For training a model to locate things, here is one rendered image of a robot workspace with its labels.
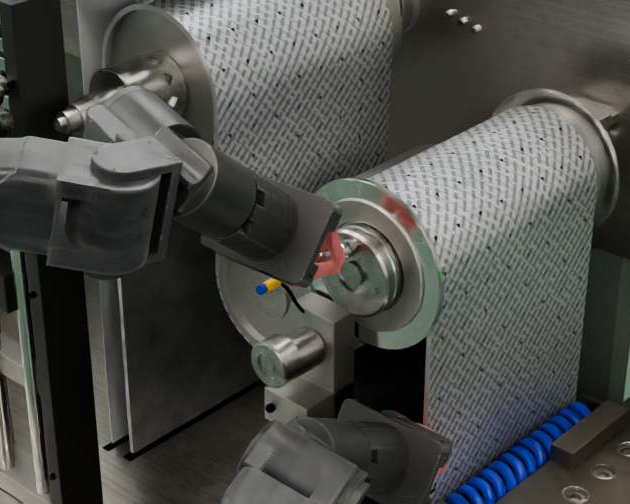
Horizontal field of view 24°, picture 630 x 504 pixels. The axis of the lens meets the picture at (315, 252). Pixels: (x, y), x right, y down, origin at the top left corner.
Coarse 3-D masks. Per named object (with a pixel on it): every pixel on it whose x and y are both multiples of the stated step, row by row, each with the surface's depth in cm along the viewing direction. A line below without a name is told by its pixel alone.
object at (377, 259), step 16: (352, 224) 116; (368, 224) 116; (352, 240) 115; (368, 240) 114; (384, 240) 115; (352, 256) 115; (368, 256) 114; (384, 256) 114; (352, 272) 116; (368, 272) 115; (384, 272) 114; (400, 272) 115; (336, 288) 118; (352, 288) 117; (368, 288) 116; (384, 288) 114; (400, 288) 115; (352, 304) 118; (368, 304) 116; (384, 304) 115
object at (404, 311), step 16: (576, 128) 130; (352, 208) 116; (368, 208) 115; (384, 224) 114; (400, 240) 114; (400, 256) 114; (416, 256) 113; (416, 272) 114; (416, 288) 114; (400, 304) 116; (416, 304) 115; (368, 320) 120; (384, 320) 118; (400, 320) 117
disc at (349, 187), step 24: (336, 192) 117; (360, 192) 115; (384, 192) 113; (408, 216) 112; (432, 264) 113; (432, 288) 114; (432, 312) 114; (360, 336) 121; (384, 336) 119; (408, 336) 117
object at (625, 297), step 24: (72, 72) 193; (72, 96) 195; (600, 264) 144; (624, 264) 143; (600, 288) 145; (624, 288) 145; (600, 312) 146; (624, 312) 146; (600, 336) 148; (624, 336) 148; (600, 360) 149; (624, 360) 150; (600, 384) 150; (624, 384) 152
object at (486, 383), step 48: (528, 288) 126; (576, 288) 133; (480, 336) 122; (528, 336) 129; (576, 336) 136; (432, 384) 119; (480, 384) 125; (528, 384) 132; (576, 384) 139; (480, 432) 128; (528, 432) 135
